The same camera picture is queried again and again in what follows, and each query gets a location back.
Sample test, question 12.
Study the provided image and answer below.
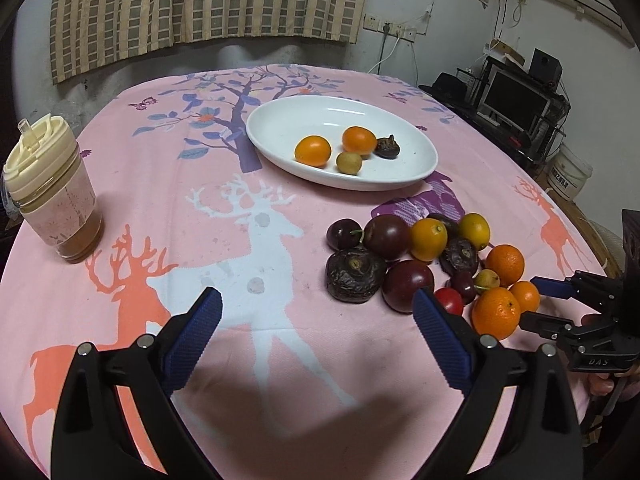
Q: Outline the black computer monitor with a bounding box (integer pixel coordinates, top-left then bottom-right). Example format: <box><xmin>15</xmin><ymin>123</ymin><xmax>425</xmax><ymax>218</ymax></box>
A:
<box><xmin>482</xmin><ymin>67</ymin><xmax>553</xmax><ymax>128</ymax></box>

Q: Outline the dark red cherry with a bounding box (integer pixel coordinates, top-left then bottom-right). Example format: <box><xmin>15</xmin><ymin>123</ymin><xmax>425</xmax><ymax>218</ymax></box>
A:
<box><xmin>450</xmin><ymin>271</ymin><xmax>478</xmax><ymax>306</ymax></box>
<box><xmin>326</xmin><ymin>218</ymin><xmax>362</xmax><ymax>251</ymax></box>

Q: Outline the small orange mandarin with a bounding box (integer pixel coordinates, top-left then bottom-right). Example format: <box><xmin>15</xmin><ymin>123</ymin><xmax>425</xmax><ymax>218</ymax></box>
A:
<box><xmin>509</xmin><ymin>280</ymin><xmax>541</xmax><ymax>315</ymax></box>

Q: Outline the white oval plate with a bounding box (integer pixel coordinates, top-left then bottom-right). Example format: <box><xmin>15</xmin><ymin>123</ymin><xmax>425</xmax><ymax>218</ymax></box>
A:
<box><xmin>245</xmin><ymin>96</ymin><xmax>439</xmax><ymax>192</ymax></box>

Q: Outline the tumbler with cream lid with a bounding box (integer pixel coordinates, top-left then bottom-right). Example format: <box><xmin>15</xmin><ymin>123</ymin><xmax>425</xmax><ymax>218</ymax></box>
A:
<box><xmin>2</xmin><ymin>116</ymin><xmax>105</xmax><ymax>264</ymax></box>

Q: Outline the white power cable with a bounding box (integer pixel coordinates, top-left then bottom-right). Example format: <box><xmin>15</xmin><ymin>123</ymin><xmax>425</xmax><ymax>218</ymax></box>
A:
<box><xmin>367</xmin><ymin>35</ymin><xmax>407</xmax><ymax>75</ymax></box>

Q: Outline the white router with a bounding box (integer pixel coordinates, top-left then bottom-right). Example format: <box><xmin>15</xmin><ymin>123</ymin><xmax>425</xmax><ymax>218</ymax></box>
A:
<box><xmin>482</xmin><ymin>39</ymin><xmax>526</xmax><ymax>66</ymax></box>

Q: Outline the pink printed tablecloth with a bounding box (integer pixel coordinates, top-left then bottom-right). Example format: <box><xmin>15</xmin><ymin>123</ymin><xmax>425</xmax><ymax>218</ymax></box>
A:
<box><xmin>0</xmin><ymin>62</ymin><xmax>608</xmax><ymax>480</ymax></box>

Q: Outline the yellow kumquat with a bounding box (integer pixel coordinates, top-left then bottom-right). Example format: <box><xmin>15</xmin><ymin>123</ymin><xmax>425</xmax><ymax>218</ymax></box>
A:
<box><xmin>458</xmin><ymin>213</ymin><xmax>491</xmax><ymax>251</ymax></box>

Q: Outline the large dark water chestnut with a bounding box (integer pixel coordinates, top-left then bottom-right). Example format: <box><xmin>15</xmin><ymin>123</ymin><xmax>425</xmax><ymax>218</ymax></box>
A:
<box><xmin>325</xmin><ymin>250</ymin><xmax>385</xmax><ymax>304</ymax></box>
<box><xmin>439</xmin><ymin>238</ymin><xmax>481</xmax><ymax>276</ymax></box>

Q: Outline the dark purple plum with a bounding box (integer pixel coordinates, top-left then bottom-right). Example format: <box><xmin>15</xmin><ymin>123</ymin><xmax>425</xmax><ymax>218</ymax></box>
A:
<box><xmin>363</xmin><ymin>214</ymin><xmax>413</xmax><ymax>261</ymax></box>
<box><xmin>382</xmin><ymin>260</ymin><xmax>435</xmax><ymax>315</ymax></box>

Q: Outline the small dark water chestnut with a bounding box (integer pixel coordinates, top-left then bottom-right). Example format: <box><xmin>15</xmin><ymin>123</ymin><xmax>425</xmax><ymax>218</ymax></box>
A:
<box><xmin>375</xmin><ymin>134</ymin><xmax>402</xmax><ymax>161</ymax></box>

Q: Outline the large orange mandarin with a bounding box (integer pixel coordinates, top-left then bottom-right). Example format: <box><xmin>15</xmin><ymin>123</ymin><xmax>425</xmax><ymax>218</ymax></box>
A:
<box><xmin>471</xmin><ymin>285</ymin><xmax>522</xmax><ymax>341</ymax></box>

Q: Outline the black speaker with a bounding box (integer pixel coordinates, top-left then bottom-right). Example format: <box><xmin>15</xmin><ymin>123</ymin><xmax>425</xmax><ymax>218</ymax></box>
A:
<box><xmin>529</xmin><ymin>48</ymin><xmax>563</xmax><ymax>86</ymax></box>

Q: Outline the white plastic bucket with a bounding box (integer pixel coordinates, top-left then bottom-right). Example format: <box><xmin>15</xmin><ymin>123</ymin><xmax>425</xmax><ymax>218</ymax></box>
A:
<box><xmin>546</xmin><ymin>141</ymin><xmax>593</xmax><ymax>201</ymax></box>

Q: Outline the black hat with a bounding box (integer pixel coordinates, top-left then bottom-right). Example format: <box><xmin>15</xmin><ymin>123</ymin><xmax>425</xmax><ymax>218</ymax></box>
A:
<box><xmin>419</xmin><ymin>72</ymin><xmax>476</xmax><ymax>106</ymax></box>

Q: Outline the dark purple fruit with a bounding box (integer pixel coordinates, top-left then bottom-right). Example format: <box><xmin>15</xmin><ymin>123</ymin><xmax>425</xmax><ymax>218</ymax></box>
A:
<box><xmin>427</xmin><ymin>212</ymin><xmax>461</xmax><ymax>239</ymax></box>

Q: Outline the black computer desk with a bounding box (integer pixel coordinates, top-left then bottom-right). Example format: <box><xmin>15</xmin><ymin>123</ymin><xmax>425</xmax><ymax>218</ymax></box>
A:
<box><xmin>450</xmin><ymin>55</ymin><xmax>571</xmax><ymax>171</ymax></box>

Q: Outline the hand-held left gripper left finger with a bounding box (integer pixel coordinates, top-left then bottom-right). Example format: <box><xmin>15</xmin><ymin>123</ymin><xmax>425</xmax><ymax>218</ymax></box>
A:
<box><xmin>50</xmin><ymin>286</ymin><xmax>223</xmax><ymax>480</ymax></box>

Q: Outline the white wall power strip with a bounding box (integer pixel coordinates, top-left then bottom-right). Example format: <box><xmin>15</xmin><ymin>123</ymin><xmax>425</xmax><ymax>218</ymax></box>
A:
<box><xmin>382</xmin><ymin>21</ymin><xmax>417</xmax><ymax>43</ymax></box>

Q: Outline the red cherry tomato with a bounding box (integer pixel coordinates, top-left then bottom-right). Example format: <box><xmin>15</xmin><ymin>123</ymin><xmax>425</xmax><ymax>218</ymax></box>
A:
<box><xmin>433</xmin><ymin>287</ymin><xmax>464</xmax><ymax>317</ymax></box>

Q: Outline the orange kumquat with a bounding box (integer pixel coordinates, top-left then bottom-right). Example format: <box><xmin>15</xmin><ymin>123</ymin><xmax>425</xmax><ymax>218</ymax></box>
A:
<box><xmin>294</xmin><ymin>135</ymin><xmax>333</xmax><ymax>168</ymax></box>
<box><xmin>410</xmin><ymin>218</ymin><xmax>449</xmax><ymax>262</ymax></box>
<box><xmin>342</xmin><ymin>126</ymin><xmax>378</xmax><ymax>157</ymax></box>

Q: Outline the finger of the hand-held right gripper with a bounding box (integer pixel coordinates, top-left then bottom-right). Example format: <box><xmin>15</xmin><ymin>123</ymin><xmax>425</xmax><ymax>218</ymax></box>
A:
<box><xmin>530</xmin><ymin>270</ymin><xmax>625</xmax><ymax>312</ymax></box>
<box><xmin>517</xmin><ymin>311</ymin><xmax>577</xmax><ymax>342</ymax></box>

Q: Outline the small green-yellow fruit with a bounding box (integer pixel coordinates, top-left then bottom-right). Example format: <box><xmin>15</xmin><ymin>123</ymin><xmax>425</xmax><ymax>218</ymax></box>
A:
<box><xmin>474</xmin><ymin>269</ymin><xmax>501</xmax><ymax>292</ymax></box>
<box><xmin>336</xmin><ymin>151</ymin><xmax>363</xmax><ymax>176</ymax></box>

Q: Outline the checked beige curtain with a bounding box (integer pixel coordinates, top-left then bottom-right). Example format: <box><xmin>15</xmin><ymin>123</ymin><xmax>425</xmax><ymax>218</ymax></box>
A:
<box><xmin>49</xmin><ymin>0</ymin><xmax>375</xmax><ymax>86</ymax></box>

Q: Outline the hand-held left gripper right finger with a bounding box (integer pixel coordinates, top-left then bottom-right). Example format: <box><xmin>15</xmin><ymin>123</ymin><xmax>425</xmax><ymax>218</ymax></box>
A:
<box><xmin>413</xmin><ymin>289</ymin><xmax>585</xmax><ymax>480</ymax></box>

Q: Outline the person's right hand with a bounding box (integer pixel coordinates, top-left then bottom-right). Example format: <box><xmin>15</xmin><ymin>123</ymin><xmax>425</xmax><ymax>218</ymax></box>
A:
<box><xmin>586</xmin><ymin>365</ymin><xmax>640</xmax><ymax>400</ymax></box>

